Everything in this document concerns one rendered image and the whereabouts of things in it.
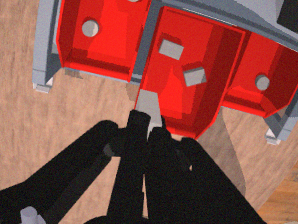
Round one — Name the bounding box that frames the grey metal block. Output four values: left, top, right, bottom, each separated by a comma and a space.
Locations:
183, 67, 207, 87
158, 39, 184, 60

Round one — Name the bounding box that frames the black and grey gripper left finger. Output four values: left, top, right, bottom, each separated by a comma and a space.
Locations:
0, 89, 151, 224

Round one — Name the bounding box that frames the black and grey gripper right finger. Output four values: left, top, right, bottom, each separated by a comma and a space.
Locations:
144, 91, 267, 224

